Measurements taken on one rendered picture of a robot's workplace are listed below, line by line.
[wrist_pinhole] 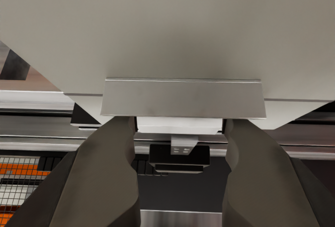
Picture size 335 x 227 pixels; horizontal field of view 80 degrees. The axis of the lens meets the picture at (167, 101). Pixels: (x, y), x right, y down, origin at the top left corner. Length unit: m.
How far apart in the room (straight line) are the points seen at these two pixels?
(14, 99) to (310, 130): 0.56
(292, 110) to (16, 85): 0.26
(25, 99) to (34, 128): 0.28
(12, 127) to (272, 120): 0.54
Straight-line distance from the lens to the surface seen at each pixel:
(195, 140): 0.26
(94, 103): 0.16
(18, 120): 0.59
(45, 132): 0.55
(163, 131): 0.22
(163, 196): 0.72
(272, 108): 0.17
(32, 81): 0.26
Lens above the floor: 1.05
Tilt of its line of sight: 21 degrees down
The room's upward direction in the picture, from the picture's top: 178 degrees counter-clockwise
